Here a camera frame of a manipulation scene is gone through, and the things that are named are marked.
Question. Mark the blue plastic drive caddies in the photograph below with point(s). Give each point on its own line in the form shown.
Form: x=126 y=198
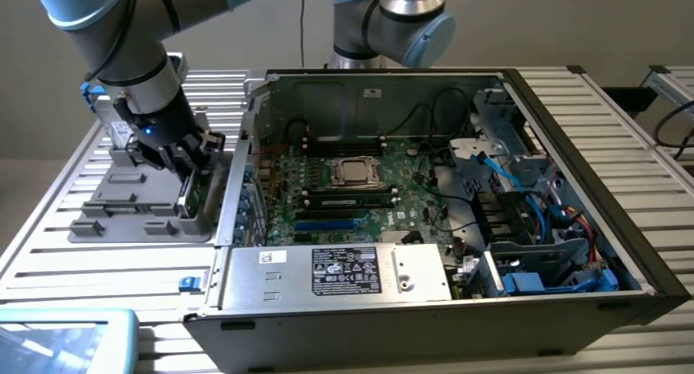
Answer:
x=524 y=282

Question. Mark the teach pendant tablet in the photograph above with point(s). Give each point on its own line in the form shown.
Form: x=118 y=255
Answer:
x=59 y=341

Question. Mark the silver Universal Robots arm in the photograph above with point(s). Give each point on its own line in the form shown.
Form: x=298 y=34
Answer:
x=130 y=44

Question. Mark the blue disk caddy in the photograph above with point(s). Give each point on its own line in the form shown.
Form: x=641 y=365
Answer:
x=90 y=95

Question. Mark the green graphics card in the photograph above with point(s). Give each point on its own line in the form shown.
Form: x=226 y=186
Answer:
x=195 y=197

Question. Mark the silver metal disk bay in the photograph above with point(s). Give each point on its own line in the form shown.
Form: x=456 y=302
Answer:
x=496 y=122

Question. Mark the blue side panel latch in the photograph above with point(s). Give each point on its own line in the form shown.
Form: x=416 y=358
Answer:
x=189 y=284

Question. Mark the black open PC case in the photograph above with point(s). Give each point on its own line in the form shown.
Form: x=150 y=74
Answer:
x=380 y=333

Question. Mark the neighbouring metal slat table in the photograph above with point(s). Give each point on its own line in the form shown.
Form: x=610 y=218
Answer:
x=672 y=83

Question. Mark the black expansion slot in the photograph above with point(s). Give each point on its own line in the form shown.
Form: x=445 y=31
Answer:
x=325 y=214

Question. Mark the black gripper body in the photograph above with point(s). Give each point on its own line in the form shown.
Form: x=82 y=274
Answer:
x=166 y=120

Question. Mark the green RAM stick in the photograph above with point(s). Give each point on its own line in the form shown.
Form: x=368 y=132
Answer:
x=122 y=208

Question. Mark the grey parts rack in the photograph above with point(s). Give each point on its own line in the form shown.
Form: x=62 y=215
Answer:
x=130 y=227

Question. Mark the green motherboard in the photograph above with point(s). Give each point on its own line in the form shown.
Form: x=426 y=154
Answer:
x=412 y=195

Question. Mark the CPU socket with CPU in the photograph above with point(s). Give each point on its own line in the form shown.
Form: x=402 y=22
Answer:
x=357 y=170

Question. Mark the black empty RAM slots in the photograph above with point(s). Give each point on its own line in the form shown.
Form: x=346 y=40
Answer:
x=345 y=144

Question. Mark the silver power supply unit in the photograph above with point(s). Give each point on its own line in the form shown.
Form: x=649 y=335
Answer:
x=337 y=274

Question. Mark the RAM stick with label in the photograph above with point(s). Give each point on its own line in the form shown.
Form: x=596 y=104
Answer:
x=341 y=203

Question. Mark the silver hard disk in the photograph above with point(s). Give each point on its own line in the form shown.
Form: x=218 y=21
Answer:
x=113 y=124

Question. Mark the blue expansion slot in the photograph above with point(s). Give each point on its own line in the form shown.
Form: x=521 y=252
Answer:
x=325 y=224

